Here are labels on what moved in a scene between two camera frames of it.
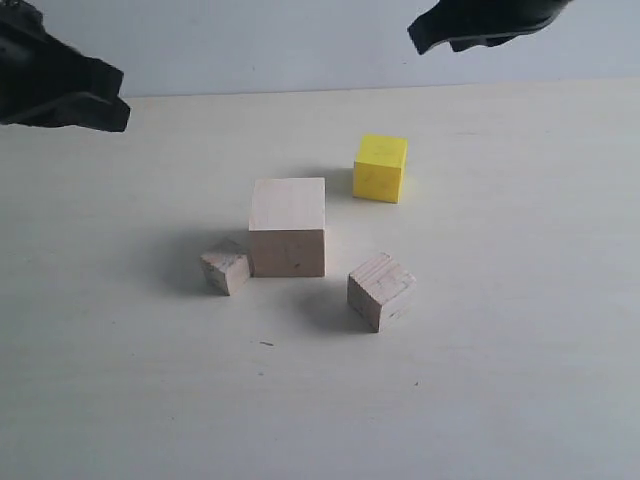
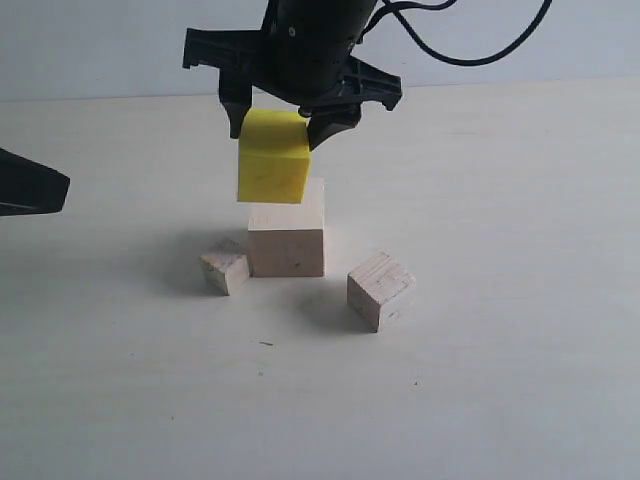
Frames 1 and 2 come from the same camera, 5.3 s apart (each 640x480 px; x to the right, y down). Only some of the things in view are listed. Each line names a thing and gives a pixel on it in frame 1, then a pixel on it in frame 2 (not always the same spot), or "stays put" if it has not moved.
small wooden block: x=226 y=272 stays put
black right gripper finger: x=453 y=19 to x=328 y=119
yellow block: x=378 y=168 to x=273 y=157
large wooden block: x=287 y=227 stays put
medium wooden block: x=381 y=291 stays put
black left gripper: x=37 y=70 to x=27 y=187
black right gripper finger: x=493 y=40 to x=236 y=103
